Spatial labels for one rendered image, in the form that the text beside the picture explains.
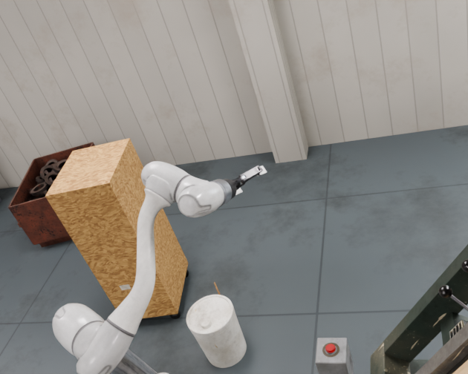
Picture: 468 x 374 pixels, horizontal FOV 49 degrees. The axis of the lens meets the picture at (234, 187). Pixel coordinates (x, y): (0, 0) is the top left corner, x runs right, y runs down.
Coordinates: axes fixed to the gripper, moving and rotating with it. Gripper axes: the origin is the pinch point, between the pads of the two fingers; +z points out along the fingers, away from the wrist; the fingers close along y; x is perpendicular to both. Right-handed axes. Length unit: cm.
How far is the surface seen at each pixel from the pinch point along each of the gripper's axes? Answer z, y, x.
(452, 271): 4, -40, 65
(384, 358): 14, 5, 84
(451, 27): 287, -62, -38
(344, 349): 11, 16, 74
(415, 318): 9, -17, 75
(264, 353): 92, 119, 76
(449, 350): -14, -31, 81
